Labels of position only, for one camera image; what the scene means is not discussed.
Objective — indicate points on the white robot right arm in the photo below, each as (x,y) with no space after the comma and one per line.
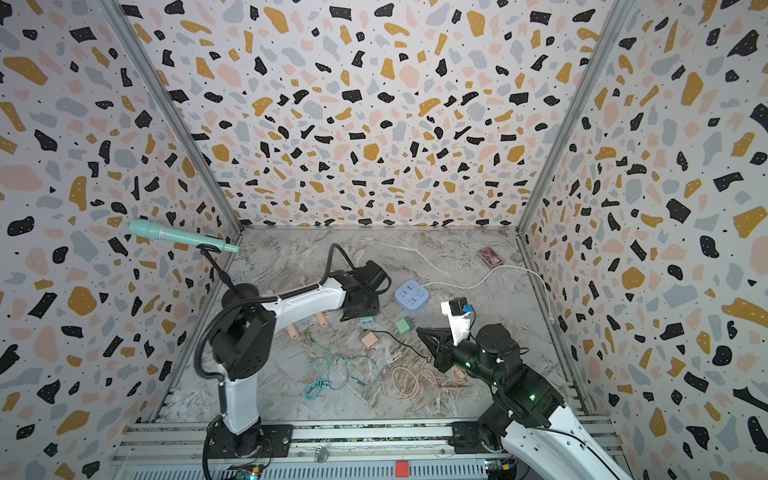
(528,418)

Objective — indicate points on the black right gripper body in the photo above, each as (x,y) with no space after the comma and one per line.
(472,359)

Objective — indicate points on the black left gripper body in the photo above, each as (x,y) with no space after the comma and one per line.
(370,309)

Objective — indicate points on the green plug adapter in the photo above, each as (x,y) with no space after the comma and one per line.
(404,325)

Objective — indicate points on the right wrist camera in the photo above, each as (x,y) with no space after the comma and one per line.
(461,316)

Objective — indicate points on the light blue power strip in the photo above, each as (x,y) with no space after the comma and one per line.
(411,296)

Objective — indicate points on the mint green microphone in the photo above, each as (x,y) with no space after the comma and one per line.
(156,231)

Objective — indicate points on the black corrugated conduit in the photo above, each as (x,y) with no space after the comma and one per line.
(237,342)

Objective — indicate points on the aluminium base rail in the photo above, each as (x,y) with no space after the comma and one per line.
(353,449)

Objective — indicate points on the small colourful card box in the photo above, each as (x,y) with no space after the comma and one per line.
(490,257)

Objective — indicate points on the black microphone stand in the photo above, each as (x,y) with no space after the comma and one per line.
(231,282)

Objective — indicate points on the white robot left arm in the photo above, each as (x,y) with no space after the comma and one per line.
(238,401)

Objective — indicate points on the pink plug adapter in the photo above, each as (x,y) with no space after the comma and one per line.
(369,339)

